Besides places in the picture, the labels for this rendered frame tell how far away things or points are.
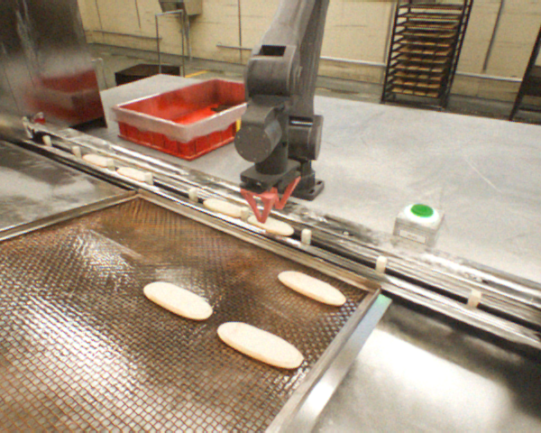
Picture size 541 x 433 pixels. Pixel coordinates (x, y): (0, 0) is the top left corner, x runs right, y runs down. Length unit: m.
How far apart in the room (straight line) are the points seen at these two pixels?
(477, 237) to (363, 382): 0.43
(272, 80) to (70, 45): 0.84
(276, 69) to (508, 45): 4.45
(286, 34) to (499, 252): 0.55
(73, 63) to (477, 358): 1.23
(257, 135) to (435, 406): 0.41
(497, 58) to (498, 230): 4.15
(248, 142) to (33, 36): 0.84
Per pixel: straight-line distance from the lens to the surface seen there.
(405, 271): 0.68
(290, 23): 0.68
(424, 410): 0.55
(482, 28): 4.97
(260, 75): 0.60
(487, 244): 0.86
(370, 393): 0.55
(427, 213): 0.73
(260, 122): 0.54
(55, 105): 1.32
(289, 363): 0.42
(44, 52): 1.30
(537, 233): 0.94
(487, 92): 5.06
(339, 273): 0.58
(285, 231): 0.71
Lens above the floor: 1.27
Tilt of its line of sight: 32 degrees down
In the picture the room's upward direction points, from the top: straight up
